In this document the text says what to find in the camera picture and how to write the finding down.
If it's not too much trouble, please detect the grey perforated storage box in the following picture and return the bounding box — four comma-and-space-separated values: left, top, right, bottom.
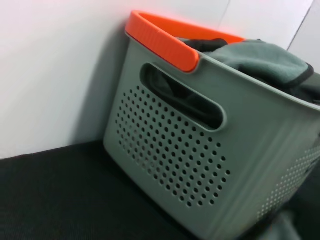
102, 32, 320, 238

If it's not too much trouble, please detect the grey towel black trim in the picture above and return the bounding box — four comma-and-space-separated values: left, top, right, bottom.
184, 37, 320, 106

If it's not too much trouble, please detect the black tablecloth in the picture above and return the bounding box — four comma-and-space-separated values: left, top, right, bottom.
0, 139, 320, 240

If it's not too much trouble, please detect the black cloth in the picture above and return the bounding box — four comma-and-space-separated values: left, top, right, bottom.
186, 37, 229, 54

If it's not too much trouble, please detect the orange box handle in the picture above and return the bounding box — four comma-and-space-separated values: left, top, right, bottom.
124, 9, 247, 73

